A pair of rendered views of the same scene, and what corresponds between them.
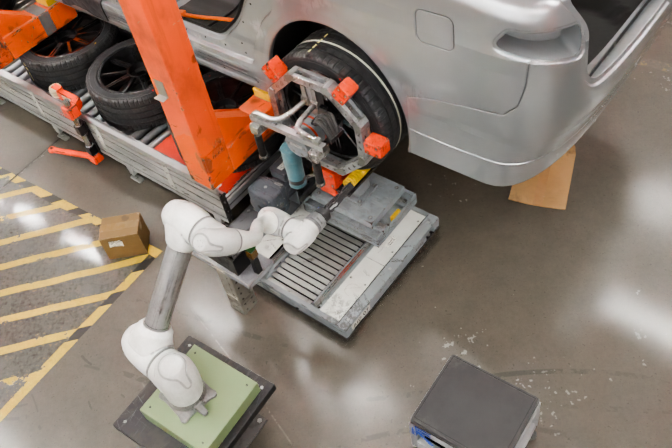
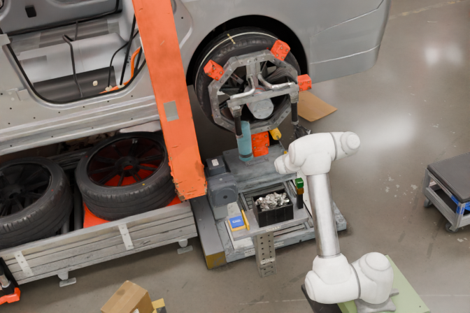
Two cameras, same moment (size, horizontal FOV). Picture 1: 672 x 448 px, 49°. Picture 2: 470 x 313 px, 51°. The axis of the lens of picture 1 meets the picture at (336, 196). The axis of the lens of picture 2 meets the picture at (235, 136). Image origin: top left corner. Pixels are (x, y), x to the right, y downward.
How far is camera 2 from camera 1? 2.62 m
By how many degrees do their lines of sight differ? 42
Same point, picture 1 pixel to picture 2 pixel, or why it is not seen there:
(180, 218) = (319, 142)
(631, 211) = (359, 93)
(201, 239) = (353, 137)
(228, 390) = not seen: hidden behind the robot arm
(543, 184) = (312, 107)
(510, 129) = (380, 18)
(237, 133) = not seen: hidden behind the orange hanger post
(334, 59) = (256, 38)
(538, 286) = (377, 140)
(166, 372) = (382, 265)
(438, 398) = (456, 182)
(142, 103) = (52, 204)
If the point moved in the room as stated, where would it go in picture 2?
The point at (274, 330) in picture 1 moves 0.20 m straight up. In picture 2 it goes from (305, 263) to (304, 241)
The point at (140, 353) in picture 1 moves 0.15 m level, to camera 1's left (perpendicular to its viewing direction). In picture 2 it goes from (345, 279) to (333, 307)
